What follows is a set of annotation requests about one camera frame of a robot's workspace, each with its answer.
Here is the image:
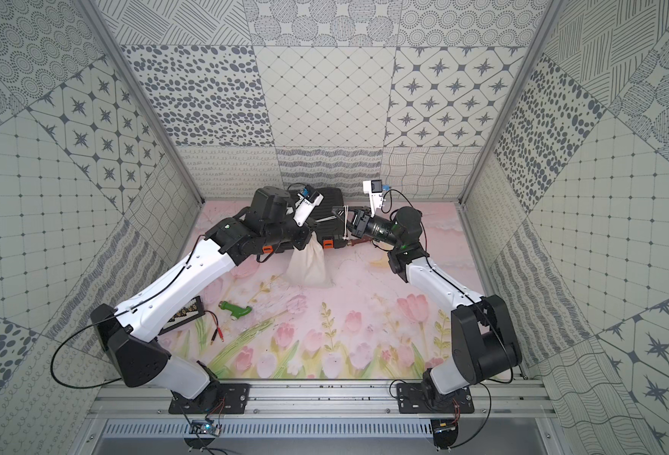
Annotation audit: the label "beige cloth soil bag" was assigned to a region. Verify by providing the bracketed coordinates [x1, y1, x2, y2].
[284, 213, 339, 288]

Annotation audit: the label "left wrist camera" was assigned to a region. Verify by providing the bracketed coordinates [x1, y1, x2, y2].
[294, 185, 324, 227]

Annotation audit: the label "right black controller box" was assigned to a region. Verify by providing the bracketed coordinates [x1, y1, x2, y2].
[430, 419, 459, 450]

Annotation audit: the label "black plastic tool case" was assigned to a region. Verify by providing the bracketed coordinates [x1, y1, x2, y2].
[254, 187, 349, 255]

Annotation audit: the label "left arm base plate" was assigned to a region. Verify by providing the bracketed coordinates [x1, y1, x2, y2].
[169, 382, 251, 416]

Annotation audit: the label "aluminium mounting rail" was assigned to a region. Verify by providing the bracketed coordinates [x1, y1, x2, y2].
[89, 379, 556, 419]

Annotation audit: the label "red and black clip leads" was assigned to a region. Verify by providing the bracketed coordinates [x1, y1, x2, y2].
[205, 310, 224, 344]

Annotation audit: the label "black tray with brass parts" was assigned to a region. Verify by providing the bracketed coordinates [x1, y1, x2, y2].
[159, 296, 205, 335]

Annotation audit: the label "green plastic nozzle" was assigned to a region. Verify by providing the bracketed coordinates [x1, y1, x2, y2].
[219, 301, 253, 320]

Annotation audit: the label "green circuit board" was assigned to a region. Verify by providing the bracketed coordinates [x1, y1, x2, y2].
[190, 420, 222, 438]

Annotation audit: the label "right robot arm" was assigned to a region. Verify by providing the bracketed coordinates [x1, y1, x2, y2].
[332, 206, 522, 401]

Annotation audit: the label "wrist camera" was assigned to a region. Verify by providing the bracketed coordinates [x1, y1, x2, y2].
[363, 179, 390, 216]
[294, 185, 324, 227]

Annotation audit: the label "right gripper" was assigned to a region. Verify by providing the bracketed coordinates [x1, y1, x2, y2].
[334, 205, 403, 248]

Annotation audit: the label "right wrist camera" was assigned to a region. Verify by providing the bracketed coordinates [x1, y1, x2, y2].
[363, 179, 390, 216]

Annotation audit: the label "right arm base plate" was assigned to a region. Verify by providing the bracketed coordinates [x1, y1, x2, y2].
[390, 381, 475, 414]

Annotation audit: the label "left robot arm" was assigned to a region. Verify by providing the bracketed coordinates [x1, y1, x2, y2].
[91, 186, 324, 400]

